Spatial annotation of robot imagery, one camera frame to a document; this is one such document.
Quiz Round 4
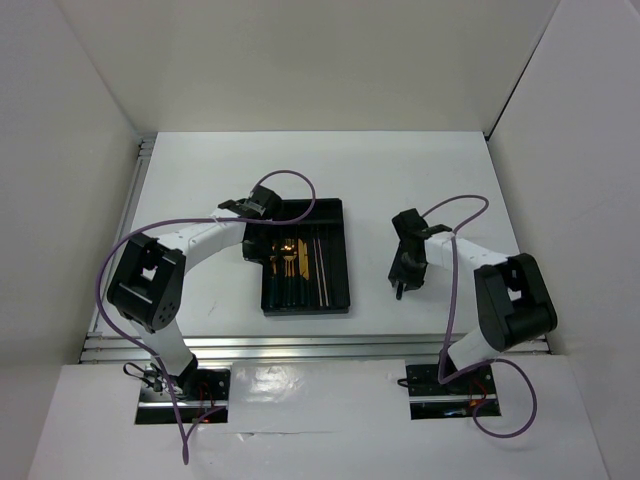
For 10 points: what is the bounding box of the gold fork green handle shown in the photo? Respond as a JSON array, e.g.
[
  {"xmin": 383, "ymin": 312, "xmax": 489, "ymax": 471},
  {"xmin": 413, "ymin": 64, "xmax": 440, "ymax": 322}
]
[{"xmin": 282, "ymin": 238, "xmax": 297, "ymax": 308}]

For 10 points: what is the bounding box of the gold knife green handle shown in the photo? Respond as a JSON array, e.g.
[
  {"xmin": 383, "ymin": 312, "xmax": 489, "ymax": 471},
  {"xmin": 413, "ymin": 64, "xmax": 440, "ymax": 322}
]
[{"xmin": 298, "ymin": 239, "xmax": 311, "ymax": 307}]

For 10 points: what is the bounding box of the metal chopstick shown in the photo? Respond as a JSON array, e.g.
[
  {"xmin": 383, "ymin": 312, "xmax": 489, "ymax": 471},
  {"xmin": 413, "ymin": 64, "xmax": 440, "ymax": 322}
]
[
  {"xmin": 319, "ymin": 239, "xmax": 330, "ymax": 308},
  {"xmin": 312, "ymin": 237, "xmax": 324, "ymax": 308}
]

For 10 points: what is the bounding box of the gold spoon green handle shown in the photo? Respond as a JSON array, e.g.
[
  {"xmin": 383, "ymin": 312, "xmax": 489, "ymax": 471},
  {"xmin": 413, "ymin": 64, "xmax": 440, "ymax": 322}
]
[{"xmin": 269, "ymin": 242, "xmax": 280, "ymax": 309}]

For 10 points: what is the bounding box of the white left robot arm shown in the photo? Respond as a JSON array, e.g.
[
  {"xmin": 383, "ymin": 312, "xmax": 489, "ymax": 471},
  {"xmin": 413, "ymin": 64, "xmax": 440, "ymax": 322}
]
[{"xmin": 107, "ymin": 186, "xmax": 282, "ymax": 399}]

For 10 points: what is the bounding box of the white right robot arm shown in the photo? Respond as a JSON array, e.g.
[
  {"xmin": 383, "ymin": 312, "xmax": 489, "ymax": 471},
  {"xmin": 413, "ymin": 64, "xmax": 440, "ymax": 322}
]
[{"xmin": 388, "ymin": 209, "xmax": 558, "ymax": 392}]

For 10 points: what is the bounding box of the black cutlery tray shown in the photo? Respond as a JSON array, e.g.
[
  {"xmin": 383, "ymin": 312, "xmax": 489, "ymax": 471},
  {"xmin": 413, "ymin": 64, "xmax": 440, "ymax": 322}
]
[{"xmin": 257, "ymin": 198, "xmax": 351, "ymax": 317}]

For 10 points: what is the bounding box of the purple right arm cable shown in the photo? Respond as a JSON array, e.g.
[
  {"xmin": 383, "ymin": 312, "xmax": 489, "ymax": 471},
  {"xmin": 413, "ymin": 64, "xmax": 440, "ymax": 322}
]
[{"xmin": 422, "ymin": 194, "xmax": 539, "ymax": 440}]

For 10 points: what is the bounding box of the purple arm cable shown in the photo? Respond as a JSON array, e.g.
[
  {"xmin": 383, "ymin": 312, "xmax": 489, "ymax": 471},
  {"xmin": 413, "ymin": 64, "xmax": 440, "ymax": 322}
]
[
  {"xmin": 422, "ymin": 194, "xmax": 539, "ymax": 440},
  {"xmin": 94, "ymin": 170, "xmax": 317, "ymax": 465}
]

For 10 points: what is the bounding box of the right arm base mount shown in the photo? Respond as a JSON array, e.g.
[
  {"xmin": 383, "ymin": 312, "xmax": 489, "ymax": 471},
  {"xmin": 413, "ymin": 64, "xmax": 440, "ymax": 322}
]
[{"xmin": 396, "ymin": 364, "xmax": 501, "ymax": 420}]

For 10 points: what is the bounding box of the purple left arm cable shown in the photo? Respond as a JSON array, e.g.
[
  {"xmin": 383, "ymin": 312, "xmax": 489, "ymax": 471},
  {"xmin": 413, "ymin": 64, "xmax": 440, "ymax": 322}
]
[{"xmin": 94, "ymin": 170, "xmax": 317, "ymax": 465}]

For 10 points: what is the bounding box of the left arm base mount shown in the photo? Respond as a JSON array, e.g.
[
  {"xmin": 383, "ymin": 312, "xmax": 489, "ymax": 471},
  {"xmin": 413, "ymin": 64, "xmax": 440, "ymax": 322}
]
[{"xmin": 123, "ymin": 362, "xmax": 231, "ymax": 425}]

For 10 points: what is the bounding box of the aluminium frame rail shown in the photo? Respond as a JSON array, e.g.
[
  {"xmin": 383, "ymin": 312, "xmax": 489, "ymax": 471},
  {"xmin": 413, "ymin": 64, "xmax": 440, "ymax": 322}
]
[{"xmin": 82, "ymin": 333, "xmax": 549, "ymax": 362}]

